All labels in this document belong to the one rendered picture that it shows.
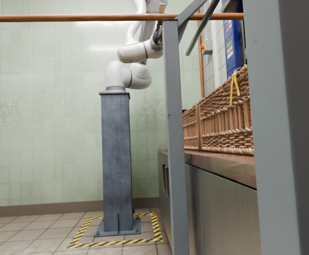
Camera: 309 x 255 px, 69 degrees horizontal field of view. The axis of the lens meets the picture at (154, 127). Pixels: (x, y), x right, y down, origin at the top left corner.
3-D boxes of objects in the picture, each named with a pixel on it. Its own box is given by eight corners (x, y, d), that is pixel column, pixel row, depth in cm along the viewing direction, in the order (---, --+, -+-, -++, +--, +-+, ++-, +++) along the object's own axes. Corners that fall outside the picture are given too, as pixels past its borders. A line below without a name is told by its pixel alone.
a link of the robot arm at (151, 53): (168, 49, 130) (147, 54, 129) (165, 59, 145) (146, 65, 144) (163, 32, 130) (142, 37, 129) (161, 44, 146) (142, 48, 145)
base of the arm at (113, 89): (100, 98, 183) (100, 91, 183) (127, 97, 185) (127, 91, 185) (96, 93, 165) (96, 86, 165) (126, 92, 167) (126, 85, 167)
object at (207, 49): (209, 54, 206) (209, 44, 207) (213, 50, 196) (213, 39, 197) (201, 54, 206) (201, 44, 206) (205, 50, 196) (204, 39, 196)
